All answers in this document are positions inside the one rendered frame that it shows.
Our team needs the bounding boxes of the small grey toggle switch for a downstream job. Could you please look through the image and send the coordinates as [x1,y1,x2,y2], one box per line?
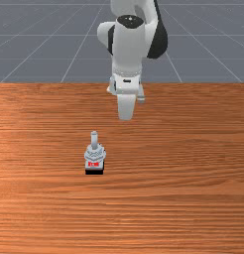
[83,130,107,176]

